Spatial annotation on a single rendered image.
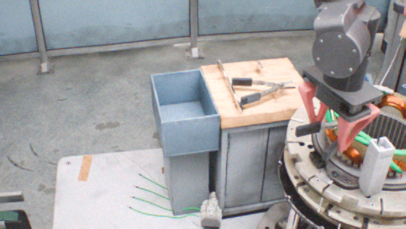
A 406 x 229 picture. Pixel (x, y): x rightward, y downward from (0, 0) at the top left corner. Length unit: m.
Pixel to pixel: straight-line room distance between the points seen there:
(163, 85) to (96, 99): 1.86
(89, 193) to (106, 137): 1.42
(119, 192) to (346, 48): 0.76
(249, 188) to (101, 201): 0.35
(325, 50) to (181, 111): 0.56
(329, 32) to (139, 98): 2.36
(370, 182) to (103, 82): 2.46
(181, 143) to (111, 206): 0.29
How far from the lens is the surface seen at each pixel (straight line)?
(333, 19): 0.53
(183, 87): 1.04
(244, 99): 0.89
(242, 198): 1.07
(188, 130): 0.90
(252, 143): 0.96
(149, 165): 1.22
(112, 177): 1.20
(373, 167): 0.70
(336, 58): 0.54
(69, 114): 2.79
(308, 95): 0.67
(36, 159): 2.53
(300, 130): 0.69
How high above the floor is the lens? 1.60
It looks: 37 degrees down
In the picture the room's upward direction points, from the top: straight up
